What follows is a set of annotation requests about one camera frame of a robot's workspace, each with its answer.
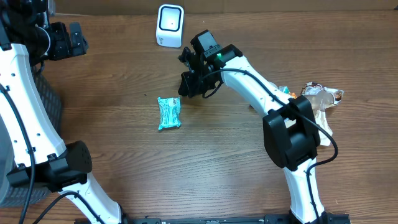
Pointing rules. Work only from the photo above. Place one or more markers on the teal snack bar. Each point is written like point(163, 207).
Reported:
point(170, 109)

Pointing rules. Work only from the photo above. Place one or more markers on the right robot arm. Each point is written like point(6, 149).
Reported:
point(291, 136)

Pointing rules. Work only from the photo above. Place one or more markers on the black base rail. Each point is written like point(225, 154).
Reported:
point(327, 218)

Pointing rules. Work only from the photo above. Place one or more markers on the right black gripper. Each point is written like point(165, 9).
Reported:
point(191, 88)

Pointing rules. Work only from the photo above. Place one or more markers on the small teal white carton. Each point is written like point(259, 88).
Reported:
point(284, 89)

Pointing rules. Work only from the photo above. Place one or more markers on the grey plastic mesh basket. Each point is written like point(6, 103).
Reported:
point(15, 197)

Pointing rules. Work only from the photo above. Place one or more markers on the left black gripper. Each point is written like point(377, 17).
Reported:
point(72, 39)

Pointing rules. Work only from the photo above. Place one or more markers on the brown nut snack bag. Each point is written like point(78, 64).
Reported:
point(321, 98)

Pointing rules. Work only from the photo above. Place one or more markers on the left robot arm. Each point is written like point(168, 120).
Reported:
point(41, 157)

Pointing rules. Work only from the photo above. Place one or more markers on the white barcode scanner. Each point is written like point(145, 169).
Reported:
point(170, 25)

